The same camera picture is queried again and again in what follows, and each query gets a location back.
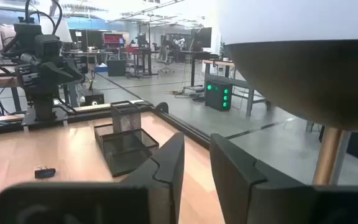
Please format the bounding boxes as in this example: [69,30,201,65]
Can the dark monitor on stand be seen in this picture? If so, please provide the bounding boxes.
[190,27,213,88]

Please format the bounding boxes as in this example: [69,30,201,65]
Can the white globe table lamp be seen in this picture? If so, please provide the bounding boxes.
[217,0,358,187]

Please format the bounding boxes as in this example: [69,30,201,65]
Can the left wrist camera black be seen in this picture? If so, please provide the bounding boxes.
[34,34,63,60]

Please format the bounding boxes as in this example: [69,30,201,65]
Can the black binder clip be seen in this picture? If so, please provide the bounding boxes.
[34,165,57,180]

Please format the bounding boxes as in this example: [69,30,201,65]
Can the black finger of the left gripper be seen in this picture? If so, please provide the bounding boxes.
[40,60,75,85]
[63,57,84,83]

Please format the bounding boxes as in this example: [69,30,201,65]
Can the black mesh desk organizer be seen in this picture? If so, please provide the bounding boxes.
[93,100,160,178]

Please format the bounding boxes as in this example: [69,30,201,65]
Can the small black floor box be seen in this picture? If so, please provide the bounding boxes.
[80,88,106,108]

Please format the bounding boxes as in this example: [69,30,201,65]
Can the black cabinet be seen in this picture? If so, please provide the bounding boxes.
[106,59,127,78]

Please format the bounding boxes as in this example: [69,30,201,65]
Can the black box with green lights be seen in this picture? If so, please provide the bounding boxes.
[204,78,234,112]

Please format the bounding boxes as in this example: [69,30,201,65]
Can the wood top metal bench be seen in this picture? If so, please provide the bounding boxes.
[203,58,273,118]

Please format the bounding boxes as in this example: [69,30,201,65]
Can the red lit screen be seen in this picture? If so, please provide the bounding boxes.
[103,32,125,49]

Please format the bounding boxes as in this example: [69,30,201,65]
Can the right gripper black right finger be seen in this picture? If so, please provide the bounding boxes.
[209,133,316,224]

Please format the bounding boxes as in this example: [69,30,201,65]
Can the grey office chair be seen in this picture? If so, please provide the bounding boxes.
[157,45,175,75]

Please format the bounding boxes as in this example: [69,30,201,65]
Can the white conical lampshade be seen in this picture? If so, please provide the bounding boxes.
[40,17,74,44]

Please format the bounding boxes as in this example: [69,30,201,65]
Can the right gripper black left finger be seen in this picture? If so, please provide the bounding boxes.
[120,132,185,224]

